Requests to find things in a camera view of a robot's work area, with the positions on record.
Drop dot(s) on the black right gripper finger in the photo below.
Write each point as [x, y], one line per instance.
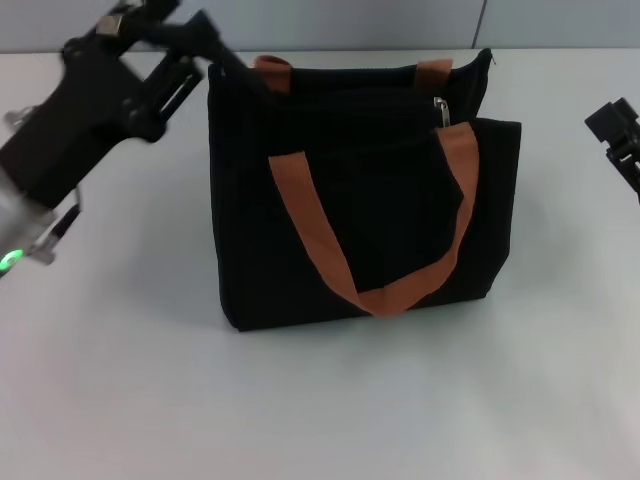
[612, 122]

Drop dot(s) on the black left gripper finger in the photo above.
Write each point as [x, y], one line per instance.
[200, 35]
[145, 10]

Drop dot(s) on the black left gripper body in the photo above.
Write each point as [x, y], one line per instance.
[85, 115]

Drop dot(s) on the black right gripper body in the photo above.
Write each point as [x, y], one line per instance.
[631, 180]

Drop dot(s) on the silver zipper pull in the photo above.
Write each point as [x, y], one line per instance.
[443, 112]

